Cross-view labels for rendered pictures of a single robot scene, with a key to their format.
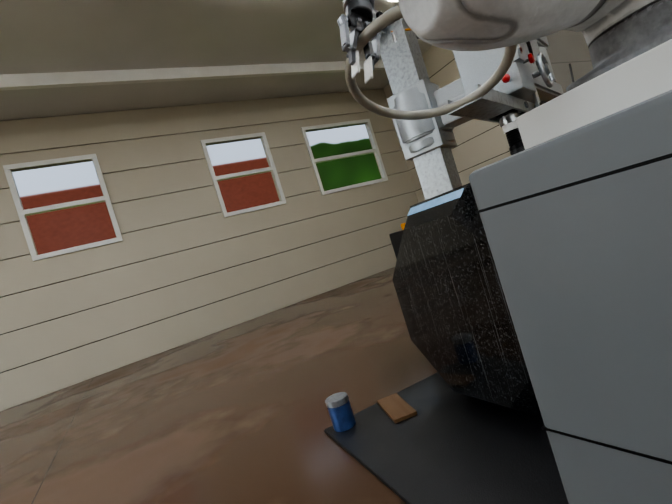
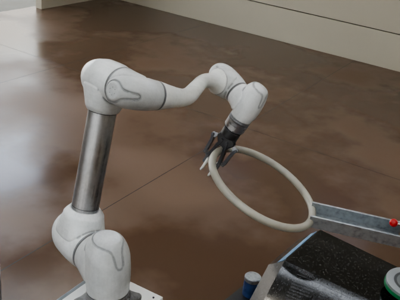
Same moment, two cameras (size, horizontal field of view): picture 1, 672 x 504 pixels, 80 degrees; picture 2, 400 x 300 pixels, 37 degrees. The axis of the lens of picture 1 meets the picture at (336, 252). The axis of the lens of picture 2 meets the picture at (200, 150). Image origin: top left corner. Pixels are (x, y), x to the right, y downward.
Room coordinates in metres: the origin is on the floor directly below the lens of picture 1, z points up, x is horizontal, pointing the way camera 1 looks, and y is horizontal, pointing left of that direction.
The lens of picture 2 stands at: (-0.12, -2.08, 2.32)
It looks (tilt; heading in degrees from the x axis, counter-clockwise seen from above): 26 degrees down; 59
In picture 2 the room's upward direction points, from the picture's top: 7 degrees clockwise
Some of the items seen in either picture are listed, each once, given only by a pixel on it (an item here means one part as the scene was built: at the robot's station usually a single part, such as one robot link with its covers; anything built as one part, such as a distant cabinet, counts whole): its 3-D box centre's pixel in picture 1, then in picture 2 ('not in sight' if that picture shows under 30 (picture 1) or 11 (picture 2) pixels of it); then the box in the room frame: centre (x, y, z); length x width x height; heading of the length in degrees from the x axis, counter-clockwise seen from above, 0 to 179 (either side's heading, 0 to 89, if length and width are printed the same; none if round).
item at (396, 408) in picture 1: (395, 407); not in sight; (1.72, -0.05, 0.02); 0.25 x 0.10 x 0.01; 11
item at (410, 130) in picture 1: (451, 106); not in sight; (2.43, -0.93, 1.37); 0.74 x 0.34 x 0.25; 55
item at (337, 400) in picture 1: (340, 411); (251, 285); (1.71, 0.18, 0.08); 0.10 x 0.10 x 0.13
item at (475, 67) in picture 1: (496, 60); not in sight; (1.74, -0.91, 1.32); 0.36 x 0.22 x 0.45; 138
